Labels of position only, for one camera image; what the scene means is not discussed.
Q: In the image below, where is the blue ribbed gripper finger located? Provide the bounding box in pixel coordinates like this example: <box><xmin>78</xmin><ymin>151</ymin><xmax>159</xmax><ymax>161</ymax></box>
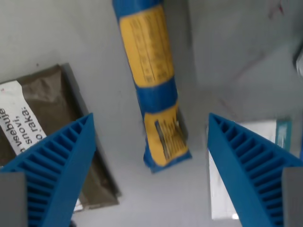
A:
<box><xmin>207</xmin><ymin>113</ymin><xmax>303</xmax><ymax>227</ymax></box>
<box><xmin>0</xmin><ymin>113</ymin><xmax>98</xmax><ymax>227</ymax></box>

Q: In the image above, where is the blue and yellow bag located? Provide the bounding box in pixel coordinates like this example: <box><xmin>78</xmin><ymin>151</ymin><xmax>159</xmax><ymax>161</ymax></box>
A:
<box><xmin>112</xmin><ymin>0</ymin><xmax>193</xmax><ymax>175</ymax></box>

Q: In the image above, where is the white name badge card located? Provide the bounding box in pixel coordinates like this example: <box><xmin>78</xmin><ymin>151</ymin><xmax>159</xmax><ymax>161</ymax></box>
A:
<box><xmin>205</xmin><ymin>118</ymin><xmax>294</xmax><ymax>221</ymax></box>

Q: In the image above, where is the brown pouch with white label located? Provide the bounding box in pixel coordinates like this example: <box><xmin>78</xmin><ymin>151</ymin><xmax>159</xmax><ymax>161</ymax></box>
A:
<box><xmin>0</xmin><ymin>62</ymin><xmax>123</xmax><ymax>212</ymax></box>

